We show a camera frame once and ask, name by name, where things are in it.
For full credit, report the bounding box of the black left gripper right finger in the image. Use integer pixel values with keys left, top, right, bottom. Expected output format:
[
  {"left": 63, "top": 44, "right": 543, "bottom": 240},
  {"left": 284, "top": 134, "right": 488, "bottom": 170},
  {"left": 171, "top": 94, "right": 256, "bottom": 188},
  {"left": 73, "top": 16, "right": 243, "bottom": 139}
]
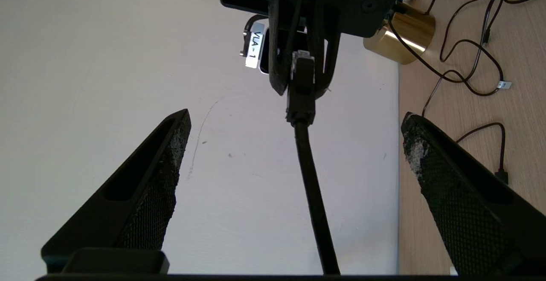
[{"left": 401, "top": 113, "right": 546, "bottom": 275}]

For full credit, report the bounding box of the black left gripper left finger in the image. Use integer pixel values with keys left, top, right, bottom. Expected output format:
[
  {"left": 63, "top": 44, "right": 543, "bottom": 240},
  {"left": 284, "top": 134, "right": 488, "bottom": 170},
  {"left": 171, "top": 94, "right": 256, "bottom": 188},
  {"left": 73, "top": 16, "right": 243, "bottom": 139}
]
[{"left": 41, "top": 109, "right": 192, "bottom": 274}]

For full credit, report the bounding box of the black ethernet cable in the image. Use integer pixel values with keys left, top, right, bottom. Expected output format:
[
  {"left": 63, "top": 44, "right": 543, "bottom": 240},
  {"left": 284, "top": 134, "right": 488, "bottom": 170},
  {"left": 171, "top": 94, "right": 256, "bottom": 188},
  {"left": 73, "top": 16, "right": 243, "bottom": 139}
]
[{"left": 285, "top": 51, "right": 341, "bottom": 275}]

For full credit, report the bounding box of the brass desk lamp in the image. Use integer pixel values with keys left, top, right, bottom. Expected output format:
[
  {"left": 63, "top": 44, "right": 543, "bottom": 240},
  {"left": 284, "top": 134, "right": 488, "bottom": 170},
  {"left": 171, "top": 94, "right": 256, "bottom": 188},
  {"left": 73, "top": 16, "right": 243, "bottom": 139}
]
[{"left": 197, "top": 0, "right": 436, "bottom": 65}]

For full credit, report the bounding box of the black USB cable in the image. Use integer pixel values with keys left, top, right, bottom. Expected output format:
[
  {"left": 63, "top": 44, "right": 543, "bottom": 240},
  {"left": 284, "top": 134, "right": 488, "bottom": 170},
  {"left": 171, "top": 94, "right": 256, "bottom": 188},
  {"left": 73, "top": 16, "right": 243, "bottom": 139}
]
[{"left": 421, "top": 0, "right": 512, "bottom": 184}]

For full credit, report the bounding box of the grey labelled wrist camera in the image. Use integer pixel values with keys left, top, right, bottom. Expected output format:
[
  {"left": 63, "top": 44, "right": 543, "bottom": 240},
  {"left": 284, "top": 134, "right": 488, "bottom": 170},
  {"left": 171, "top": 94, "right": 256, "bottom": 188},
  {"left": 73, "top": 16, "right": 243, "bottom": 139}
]
[{"left": 240, "top": 14, "right": 308, "bottom": 75}]

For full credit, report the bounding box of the black lamp cord with switch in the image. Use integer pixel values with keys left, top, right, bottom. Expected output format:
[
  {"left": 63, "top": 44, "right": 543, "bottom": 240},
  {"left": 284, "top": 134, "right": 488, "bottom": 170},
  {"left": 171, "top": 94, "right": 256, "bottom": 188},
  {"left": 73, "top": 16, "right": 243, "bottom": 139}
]
[{"left": 386, "top": 0, "right": 546, "bottom": 98}]

